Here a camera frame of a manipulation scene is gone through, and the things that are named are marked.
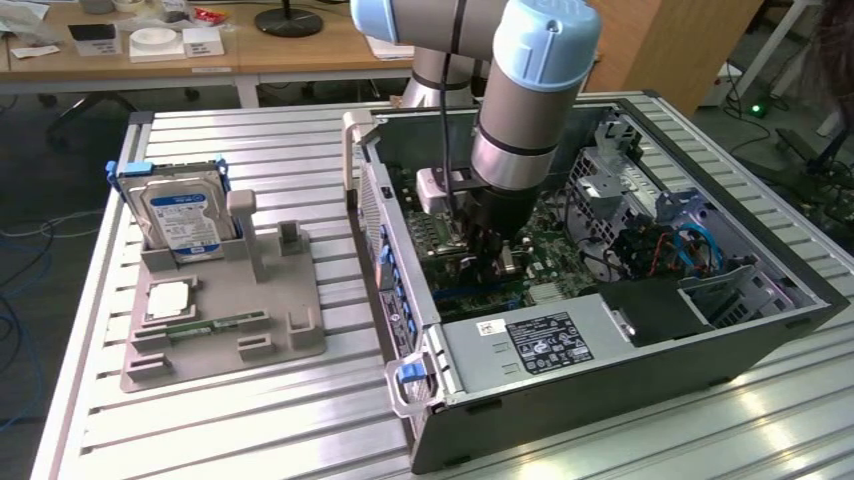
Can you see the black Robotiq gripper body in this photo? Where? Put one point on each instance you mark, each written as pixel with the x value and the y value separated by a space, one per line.
pixel 507 210

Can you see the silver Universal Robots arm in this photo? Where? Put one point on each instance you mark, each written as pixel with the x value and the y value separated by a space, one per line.
pixel 534 75

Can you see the green motherboard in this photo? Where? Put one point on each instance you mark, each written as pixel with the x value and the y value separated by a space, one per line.
pixel 554 250

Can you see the metal disk bay cage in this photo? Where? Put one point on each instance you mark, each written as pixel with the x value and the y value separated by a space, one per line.
pixel 610 180

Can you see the silver chipset heatsink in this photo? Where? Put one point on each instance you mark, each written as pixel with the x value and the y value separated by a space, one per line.
pixel 548 295

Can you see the blue expansion slot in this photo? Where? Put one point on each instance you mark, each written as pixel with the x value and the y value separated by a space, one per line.
pixel 448 291

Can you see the grey power supply unit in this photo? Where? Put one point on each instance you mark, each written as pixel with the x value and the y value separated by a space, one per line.
pixel 534 345

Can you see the white paper stack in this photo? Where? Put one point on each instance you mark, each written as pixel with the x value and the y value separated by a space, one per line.
pixel 390 50

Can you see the open black PC case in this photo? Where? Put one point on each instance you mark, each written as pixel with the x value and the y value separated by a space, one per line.
pixel 600 400

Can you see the wooden cabinet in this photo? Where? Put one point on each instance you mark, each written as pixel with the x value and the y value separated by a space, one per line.
pixel 667 45

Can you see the device with green light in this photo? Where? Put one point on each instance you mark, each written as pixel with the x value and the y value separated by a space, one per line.
pixel 757 108

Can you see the wooden desk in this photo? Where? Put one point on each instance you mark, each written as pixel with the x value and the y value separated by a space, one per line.
pixel 300 60

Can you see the grey parts rack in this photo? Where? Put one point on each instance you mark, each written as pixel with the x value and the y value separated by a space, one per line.
pixel 227 300

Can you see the hard disk with blue label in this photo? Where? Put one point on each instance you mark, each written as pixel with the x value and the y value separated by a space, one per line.
pixel 181 220

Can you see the black lamp base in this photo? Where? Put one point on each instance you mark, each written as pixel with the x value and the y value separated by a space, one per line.
pixel 290 22

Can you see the green RAM stick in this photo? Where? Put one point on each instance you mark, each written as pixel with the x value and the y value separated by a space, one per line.
pixel 208 326

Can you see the white table leg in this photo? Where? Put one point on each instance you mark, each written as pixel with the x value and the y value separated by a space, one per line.
pixel 777 45

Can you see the silver CPU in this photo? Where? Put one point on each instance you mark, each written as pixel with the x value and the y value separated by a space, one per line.
pixel 167 301

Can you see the blue disk caddy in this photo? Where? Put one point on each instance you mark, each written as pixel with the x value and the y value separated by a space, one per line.
pixel 133 169

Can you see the small white labelled box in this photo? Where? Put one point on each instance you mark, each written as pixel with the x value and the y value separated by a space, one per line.
pixel 202 42

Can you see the red packet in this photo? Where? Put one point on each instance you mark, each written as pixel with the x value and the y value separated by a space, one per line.
pixel 210 16

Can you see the white round holder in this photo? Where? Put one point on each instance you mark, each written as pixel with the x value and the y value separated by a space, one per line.
pixel 155 42

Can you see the black office chair base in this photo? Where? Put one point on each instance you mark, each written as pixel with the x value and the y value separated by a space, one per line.
pixel 80 115

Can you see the white box with black top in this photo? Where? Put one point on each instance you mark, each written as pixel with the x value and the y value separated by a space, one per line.
pixel 96 40

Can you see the white paper label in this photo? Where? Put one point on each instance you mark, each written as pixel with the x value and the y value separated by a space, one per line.
pixel 35 51

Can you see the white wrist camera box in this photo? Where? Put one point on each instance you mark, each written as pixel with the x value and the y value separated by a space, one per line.
pixel 434 192

